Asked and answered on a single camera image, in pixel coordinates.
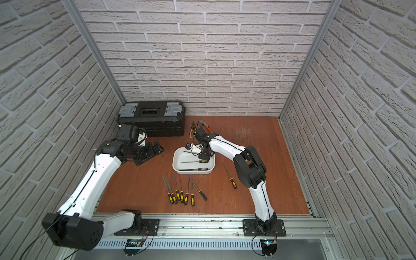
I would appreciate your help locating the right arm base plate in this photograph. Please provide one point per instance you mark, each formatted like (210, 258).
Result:
(253, 227)

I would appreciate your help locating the black handled round file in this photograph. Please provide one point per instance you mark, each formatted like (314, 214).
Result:
(199, 190)

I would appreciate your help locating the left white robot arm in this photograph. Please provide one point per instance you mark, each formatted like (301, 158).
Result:
(72, 226)

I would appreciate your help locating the aluminium mounting rail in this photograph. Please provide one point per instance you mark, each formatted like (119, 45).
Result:
(232, 226)

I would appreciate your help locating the controller board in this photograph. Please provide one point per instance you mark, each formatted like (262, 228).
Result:
(134, 246)
(269, 247)

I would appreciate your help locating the yellow handled pliers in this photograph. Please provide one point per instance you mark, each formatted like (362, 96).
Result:
(194, 126)

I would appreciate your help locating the right controller board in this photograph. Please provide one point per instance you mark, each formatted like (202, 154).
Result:
(269, 247)

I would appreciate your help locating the black plastic toolbox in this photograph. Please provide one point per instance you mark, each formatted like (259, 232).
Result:
(158, 118)

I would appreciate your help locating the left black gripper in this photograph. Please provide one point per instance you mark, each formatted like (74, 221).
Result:
(148, 152)

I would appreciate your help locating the left controller board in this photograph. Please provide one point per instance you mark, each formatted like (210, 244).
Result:
(134, 246)

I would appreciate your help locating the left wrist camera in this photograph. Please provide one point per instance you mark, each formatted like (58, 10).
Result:
(142, 136)

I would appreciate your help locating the orange handled pliers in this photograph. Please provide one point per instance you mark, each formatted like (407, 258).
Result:
(205, 125)

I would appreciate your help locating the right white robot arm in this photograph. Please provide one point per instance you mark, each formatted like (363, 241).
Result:
(250, 169)

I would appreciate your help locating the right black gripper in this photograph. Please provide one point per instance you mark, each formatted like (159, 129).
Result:
(201, 156)

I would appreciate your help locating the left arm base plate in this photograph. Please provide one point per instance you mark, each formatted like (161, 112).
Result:
(140, 228)

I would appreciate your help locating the white rectangular storage box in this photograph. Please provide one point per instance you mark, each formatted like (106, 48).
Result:
(182, 156)

